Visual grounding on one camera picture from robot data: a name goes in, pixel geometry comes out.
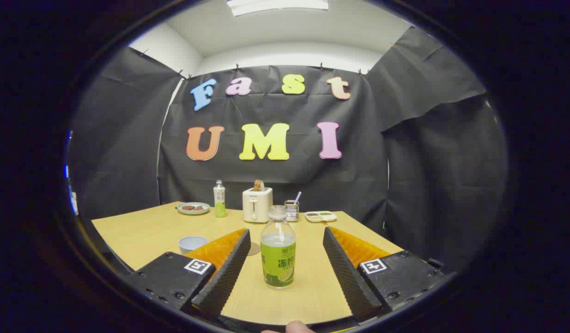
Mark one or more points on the cream toaster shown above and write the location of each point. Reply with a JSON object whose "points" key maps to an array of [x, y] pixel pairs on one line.
{"points": [[257, 206]]}

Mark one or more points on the round brown coaster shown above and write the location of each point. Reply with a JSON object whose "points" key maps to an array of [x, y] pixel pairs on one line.
{"points": [[254, 249]]}

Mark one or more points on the brown toast slice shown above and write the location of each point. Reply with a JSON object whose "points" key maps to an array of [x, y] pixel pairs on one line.
{"points": [[259, 185]]}

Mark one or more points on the green plate with food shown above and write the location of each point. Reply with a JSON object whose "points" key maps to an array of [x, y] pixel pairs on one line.
{"points": [[193, 208]]}

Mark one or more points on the divided food tray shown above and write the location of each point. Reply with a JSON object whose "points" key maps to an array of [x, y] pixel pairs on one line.
{"points": [[321, 216]]}

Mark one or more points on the slim green drink bottle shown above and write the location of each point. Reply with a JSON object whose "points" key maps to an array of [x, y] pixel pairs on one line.
{"points": [[219, 203]]}

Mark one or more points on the pale blue cup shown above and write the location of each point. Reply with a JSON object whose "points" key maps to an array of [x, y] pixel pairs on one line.
{"points": [[191, 243]]}

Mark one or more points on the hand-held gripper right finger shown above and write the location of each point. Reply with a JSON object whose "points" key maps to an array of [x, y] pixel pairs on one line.
{"points": [[347, 277]]}

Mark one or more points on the ceiling light panel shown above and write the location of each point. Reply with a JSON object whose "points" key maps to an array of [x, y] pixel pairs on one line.
{"points": [[278, 5]]}

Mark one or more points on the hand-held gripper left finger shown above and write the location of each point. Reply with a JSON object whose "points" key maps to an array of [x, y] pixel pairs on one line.
{"points": [[224, 277]]}

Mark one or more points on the green label juice bottle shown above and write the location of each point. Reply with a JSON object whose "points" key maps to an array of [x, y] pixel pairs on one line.
{"points": [[278, 268]]}

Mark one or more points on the wooden table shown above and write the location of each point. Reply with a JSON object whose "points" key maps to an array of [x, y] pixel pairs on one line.
{"points": [[146, 231]]}

